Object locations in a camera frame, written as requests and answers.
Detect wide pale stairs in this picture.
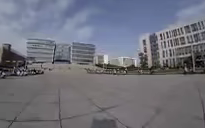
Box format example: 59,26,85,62
25,62,93,75

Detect white block building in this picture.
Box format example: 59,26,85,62
93,53,110,66

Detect striped white glass building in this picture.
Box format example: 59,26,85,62
25,37,97,66

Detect brown building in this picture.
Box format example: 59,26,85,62
0,42,28,69

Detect low pale building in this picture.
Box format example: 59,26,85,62
109,56,138,68

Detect row of parked bicycles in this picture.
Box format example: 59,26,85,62
84,67,129,76
0,66,45,79

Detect white grid-front building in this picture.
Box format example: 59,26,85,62
138,17,205,73

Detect grey paved plaza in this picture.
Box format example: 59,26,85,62
0,71,205,128

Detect tree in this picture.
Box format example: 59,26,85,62
138,51,150,70

